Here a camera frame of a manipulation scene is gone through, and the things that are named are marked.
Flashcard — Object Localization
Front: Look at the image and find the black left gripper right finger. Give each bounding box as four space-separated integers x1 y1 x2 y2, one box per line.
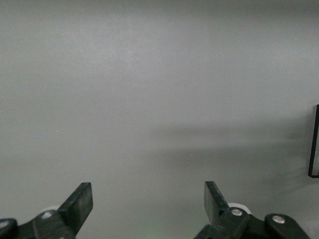
193 181 311 239

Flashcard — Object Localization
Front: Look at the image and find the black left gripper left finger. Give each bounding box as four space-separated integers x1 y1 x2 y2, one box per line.
0 182 94 239

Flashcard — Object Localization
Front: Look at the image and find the black wire cup holder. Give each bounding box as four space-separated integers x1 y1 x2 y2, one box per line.
308 104 319 178

